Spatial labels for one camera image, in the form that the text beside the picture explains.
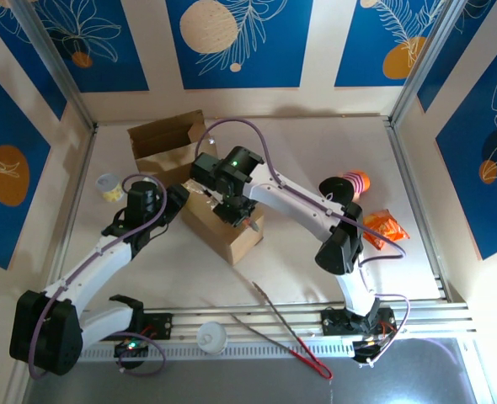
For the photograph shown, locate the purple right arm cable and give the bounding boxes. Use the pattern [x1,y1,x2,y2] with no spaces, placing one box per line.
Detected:
[194,118,410,369]

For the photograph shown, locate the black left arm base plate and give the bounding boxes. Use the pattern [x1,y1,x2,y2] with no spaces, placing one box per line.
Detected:
[141,311,174,340]

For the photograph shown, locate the white slotted cable duct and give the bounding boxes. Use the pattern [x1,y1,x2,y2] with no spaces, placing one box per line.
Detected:
[79,341,359,364]

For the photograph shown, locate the aluminium frame post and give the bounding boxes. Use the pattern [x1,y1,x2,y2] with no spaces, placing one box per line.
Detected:
[10,0,99,130]
[387,0,473,127]

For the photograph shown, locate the small electronics board with wires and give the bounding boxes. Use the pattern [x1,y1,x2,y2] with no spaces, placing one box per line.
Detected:
[113,338,149,359]
[352,332,398,368]

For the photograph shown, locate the white lidded cup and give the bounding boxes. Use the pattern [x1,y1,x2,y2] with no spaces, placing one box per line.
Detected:
[195,322,227,354]

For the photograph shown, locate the blue floral wall panel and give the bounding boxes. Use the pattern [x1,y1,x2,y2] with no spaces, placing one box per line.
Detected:
[0,58,52,271]
[436,40,497,261]
[334,0,452,88]
[0,6,68,122]
[416,0,497,114]
[166,0,315,90]
[33,0,151,93]

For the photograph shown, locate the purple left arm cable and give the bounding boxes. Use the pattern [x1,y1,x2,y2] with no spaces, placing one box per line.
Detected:
[27,174,168,380]

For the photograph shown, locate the metal tongs red handle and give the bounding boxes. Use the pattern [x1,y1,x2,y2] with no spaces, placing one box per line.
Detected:
[230,280,334,381]

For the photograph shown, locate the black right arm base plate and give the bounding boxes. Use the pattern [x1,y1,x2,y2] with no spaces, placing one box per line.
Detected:
[320,306,397,337]

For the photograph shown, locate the orange striped cup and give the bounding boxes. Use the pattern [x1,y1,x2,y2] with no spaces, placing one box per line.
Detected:
[318,168,371,208]

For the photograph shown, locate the brown taped cardboard box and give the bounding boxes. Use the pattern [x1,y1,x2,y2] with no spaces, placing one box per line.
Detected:
[179,180,265,267]
[126,109,221,186]

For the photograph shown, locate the grey metal panel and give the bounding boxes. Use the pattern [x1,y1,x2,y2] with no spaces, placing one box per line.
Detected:
[20,336,496,404]

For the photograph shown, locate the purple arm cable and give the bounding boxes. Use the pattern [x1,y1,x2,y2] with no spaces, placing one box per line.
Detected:
[27,174,168,380]
[194,118,410,369]

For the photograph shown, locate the small printed yellow can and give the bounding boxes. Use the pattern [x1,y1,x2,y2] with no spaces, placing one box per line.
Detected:
[95,173,126,204]

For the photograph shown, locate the orange snack bag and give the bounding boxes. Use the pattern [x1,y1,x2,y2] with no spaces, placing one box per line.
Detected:
[361,209,412,253]

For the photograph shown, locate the aluminium table edge rail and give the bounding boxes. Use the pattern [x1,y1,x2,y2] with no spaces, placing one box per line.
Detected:
[77,299,477,350]

